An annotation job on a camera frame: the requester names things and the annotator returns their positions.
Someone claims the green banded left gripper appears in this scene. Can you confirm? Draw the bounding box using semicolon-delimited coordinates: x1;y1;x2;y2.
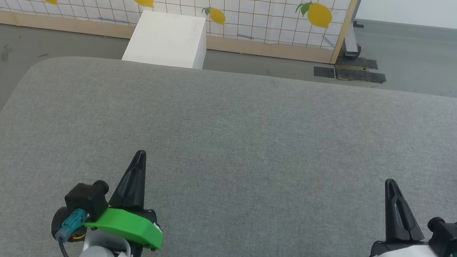
81;146;171;257

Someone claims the grey fabric covered table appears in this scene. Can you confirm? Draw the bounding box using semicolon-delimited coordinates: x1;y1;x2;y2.
0;49;457;257

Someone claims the long black floor tape patch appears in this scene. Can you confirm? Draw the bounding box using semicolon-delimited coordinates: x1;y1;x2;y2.
334;64;387;84

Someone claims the white box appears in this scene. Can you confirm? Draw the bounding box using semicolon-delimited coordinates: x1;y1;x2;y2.
121;9;210;70

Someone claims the dark grey floor tape patch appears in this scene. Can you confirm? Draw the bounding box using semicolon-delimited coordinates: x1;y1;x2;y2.
337;55;379;70

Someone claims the small black floor tape patch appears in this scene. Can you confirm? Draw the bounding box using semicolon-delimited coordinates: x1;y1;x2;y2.
313;66;336;79

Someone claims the grey metal screen foot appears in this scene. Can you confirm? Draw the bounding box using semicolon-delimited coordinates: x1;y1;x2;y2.
342;18;365;60

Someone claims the lemon print partition screen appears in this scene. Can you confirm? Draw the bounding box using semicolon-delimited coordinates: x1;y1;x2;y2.
0;0;363;66

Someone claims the teal left camera connector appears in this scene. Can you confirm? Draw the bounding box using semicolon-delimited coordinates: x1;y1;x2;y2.
55;207;90;244

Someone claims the black left camera cable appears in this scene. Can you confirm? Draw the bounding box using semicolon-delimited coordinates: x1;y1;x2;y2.
56;238;77;257

